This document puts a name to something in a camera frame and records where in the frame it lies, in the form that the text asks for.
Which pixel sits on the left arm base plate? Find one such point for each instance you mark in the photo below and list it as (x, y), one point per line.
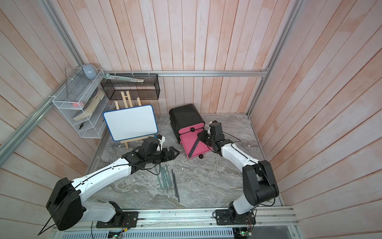
(121, 220)

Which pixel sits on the book on shelf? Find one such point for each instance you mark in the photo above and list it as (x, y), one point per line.
(90, 106)

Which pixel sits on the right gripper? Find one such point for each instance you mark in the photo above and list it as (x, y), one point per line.
(202, 137)

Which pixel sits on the white wire wall shelf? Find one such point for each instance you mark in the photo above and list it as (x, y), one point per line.
(83, 102)

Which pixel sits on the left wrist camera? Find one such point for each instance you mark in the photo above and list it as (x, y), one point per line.
(152, 144)

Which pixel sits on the black drawer cabinet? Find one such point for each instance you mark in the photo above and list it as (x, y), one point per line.
(184, 116)

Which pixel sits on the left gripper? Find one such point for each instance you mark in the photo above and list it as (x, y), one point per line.
(166, 157)

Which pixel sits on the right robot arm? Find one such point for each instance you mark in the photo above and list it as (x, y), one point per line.
(259, 184)

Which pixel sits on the green pencil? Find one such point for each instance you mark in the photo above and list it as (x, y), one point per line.
(158, 178)
(166, 176)
(169, 179)
(163, 179)

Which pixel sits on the green white ruler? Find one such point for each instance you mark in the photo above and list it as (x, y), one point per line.
(123, 78)

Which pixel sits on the white board blue frame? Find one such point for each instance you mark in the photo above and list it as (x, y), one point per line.
(131, 123)

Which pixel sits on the aluminium mounting rail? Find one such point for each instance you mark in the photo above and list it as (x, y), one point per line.
(204, 223)

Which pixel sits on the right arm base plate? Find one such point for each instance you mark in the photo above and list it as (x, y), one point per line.
(228, 216)

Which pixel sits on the black mesh wall basket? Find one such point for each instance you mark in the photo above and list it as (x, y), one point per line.
(148, 90)

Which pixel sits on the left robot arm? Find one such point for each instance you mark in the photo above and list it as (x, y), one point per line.
(68, 203)

